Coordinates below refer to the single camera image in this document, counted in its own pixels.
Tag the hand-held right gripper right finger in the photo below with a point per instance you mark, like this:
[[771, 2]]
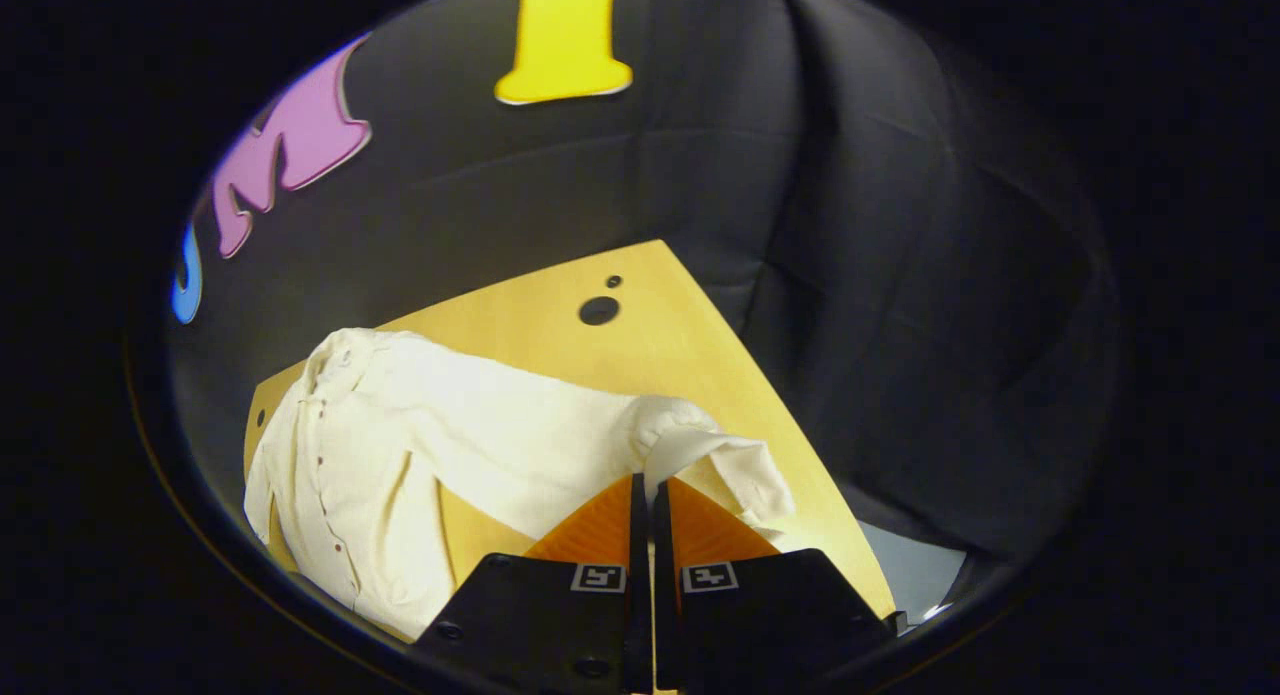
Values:
[[760, 615]]

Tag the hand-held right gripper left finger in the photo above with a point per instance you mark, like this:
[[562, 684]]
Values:
[[560, 615]]

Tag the cream button-up shirt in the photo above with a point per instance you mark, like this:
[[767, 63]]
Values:
[[500, 425]]

